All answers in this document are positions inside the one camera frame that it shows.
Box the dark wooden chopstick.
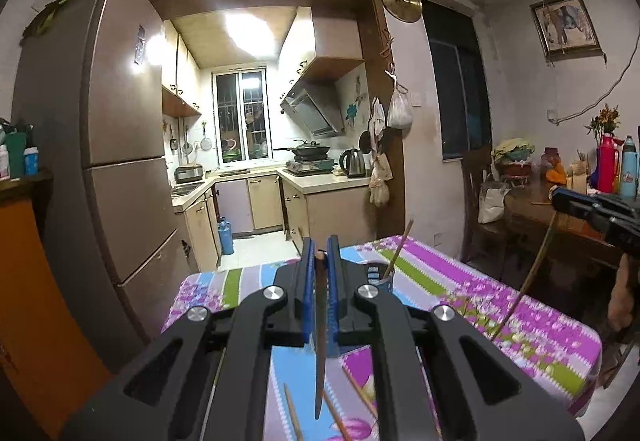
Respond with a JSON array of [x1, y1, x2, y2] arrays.
[[314, 250, 328, 421]]

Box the light wooden chopstick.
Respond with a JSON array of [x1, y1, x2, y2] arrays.
[[490, 210, 559, 341]]

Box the kitchen window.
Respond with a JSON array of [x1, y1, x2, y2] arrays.
[[212, 67, 272, 167]]

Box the person's right hand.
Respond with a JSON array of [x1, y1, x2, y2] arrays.
[[608, 253, 639, 331]]

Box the blue utensil holder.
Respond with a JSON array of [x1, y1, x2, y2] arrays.
[[366, 262, 394, 294]]

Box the light blue water bottle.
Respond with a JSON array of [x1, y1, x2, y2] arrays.
[[618, 135, 639, 199]]

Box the red thermos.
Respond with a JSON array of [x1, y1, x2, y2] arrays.
[[598, 133, 620, 193]]

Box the chopstick in holder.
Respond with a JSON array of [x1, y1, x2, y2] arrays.
[[383, 218, 414, 279]]

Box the flower bouquet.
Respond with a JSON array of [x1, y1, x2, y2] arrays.
[[586, 104, 620, 143]]

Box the electric kettle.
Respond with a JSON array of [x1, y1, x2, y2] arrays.
[[338, 148, 366, 179]]

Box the blue gas bottle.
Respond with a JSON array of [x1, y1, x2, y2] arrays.
[[218, 216, 234, 256]]

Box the wooden chair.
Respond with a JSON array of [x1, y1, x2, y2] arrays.
[[461, 145, 513, 273]]

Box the black wok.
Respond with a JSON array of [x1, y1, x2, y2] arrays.
[[274, 140, 330, 161]]

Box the floral striped tablecloth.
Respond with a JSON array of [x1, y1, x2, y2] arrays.
[[160, 234, 603, 441]]

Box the range hood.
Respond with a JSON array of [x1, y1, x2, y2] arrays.
[[280, 79, 345, 138]]

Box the white plastic bag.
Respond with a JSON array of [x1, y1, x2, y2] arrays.
[[386, 75, 413, 130]]

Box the framed elephant picture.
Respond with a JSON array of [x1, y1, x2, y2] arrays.
[[530, 0, 603, 63]]

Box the orange wooden cabinet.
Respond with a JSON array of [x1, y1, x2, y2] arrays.
[[1, 171, 111, 440]]

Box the brown refrigerator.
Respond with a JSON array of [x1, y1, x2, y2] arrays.
[[12, 0, 190, 372]]

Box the gold round wall clock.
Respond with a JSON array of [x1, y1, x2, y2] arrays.
[[382, 0, 422, 23]]

